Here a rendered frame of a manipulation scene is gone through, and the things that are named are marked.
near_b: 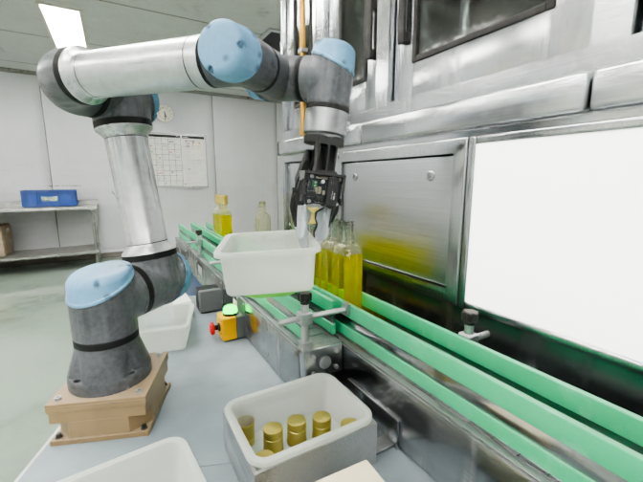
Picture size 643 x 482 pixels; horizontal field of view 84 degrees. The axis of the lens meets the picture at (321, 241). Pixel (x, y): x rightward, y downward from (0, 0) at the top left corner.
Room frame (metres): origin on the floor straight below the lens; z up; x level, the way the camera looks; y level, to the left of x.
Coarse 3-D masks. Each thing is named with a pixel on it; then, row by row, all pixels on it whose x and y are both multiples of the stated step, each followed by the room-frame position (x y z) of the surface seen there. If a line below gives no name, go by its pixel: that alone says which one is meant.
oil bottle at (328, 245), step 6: (330, 240) 0.87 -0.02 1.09; (336, 240) 0.87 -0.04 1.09; (324, 246) 0.88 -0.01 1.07; (330, 246) 0.86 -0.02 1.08; (324, 252) 0.88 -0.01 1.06; (330, 252) 0.85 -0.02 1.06; (324, 258) 0.88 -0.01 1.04; (330, 258) 0.85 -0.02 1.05; (324, 264) 0.88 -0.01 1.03; (330, 264) 0.85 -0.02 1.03; (324, 270) 0.88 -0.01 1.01; (330, 270) 0.85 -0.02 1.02; (324, 276) 0.88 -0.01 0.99; (330, 276) 0.85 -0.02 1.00; (324, 282) 0.88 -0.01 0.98; (330, 282) 0.85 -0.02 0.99; (324, 288) 0.88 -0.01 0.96; (330, 288) 0.85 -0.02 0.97
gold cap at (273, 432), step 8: (272, 424) 0.56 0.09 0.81; (280, 424) 0.56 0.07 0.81; (264, 432) 0.54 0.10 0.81; (272, 432) 0.54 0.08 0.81; (280, 432) 0.55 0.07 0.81; (264, 440) 0.54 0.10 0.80; (272, 440) 0.54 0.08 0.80; (280, 440) 0.55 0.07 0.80; (264, 448) 0.54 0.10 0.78; (272, 448) 0.54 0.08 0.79; (280, 448) 0.54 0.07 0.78
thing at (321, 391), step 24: (288, 384) 0.64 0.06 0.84; (312, 384) 0.67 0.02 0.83; (336, 384) 0.64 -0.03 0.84; (240, 408) 0.59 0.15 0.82; (264, 408) 0.61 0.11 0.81; (288, 408) 0.63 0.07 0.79; (312, 408) 0.66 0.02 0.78; (336, 408) 0.63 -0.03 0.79; (360, 408) 0.57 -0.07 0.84; (240, 432) 0.51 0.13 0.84; (312, 432) 0.60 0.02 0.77; (336, 432) 0.51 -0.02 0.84; (288, 456) 0.46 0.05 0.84
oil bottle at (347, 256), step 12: (336, 252) 0.83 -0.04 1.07; (348, 252) 0.81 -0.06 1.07; (360, 252) 0.82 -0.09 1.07; (336, 264) 0.83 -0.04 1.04; (348, 264) 0.81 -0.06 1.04; (360, 264) 0.82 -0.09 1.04; (336, 276) 0.83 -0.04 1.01; (348, 276) 0.81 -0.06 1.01; (360, 276) 0.82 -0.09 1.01; (336, 288) 0.83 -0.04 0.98; (348, 288) 0.81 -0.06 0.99; (360, 288) 0.82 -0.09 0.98; (348, 300) 0.81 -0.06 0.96; (360, 300) 0.82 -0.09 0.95
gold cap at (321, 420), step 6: (318, 414) 0.59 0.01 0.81; (324, 414) 0.59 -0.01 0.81; (312, 420) 0.58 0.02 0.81; (318, 420) 0.57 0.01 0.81; (324, 420) 0.57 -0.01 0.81; (330, 420) 0.58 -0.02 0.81; (318, 426) 0.57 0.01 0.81; (324, 426) 0.57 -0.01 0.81; (330, 426) 0.58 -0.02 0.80; (318, 432) 0.57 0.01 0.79; (324, 432) 0.57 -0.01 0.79; (312, 438) 0.58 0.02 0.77
